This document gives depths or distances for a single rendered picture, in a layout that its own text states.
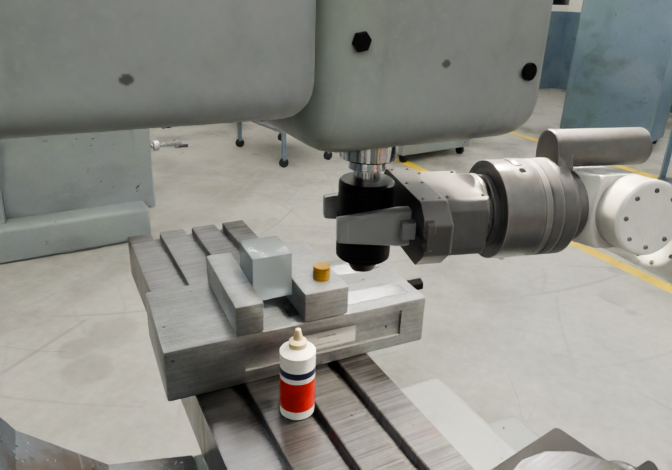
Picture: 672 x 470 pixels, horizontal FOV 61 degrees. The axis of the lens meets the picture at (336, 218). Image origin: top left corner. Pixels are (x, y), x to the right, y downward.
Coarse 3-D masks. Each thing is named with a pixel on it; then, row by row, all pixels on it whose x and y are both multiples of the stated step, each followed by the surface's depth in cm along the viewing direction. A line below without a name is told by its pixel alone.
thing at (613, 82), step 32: (608, 0) 558; (640, 0) 540; (608, 32) 566; (640, 32) 547; (576, 64) 594; (608, 64) 573; (640, 64) 554; (576, 96) 602; (608, 96) 581; (640, 96) 561; (576, 128) 610
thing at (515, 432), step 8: (512, 416) 96; (488, 424) 95; (496, 424) 94; (504, 424) 94; (512, 424) 94; (520, 424) 94; (504, 432) 92; (512, 432) 93; (520, 432) 93; (528, 432) 93; (512, 440) 91; (520, 440) 91; (528, 440) 91; (520, 448) 89
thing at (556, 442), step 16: (560, 432) 38; (528, 448) 37; (544, 448) 37; (560, 448) 37; (576, 448) 37; (512, 464) 35; (528, 464) 34; (544, 464) 34; (560, 464) 34; (576, 464) 34; (592, 464) 34; (608, 464) 34
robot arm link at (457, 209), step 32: (480, 160) 51; (512, 160) 49; (416, 192) 46; (448, 192) 47; (480, 192) 48; (512, 192) 47; (544, 192) 48; (416, 224) 47; (448, 224) 44; (480, 224) 46; (512, 224) 47; (544, 224) 48; (416, 256) 46; (512, 256) 51
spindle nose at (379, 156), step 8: (344, 152) 45; (352, 152) 45; (360, 152) 44; (368, 152) 44; (376, 152) 44; (384, 152) 45; (392, 152) 45; (352, 160) 45; (360, 160) 45; (368, 160) 44; (376, 160) 45; (384, 160) 45; (392, 160) 45
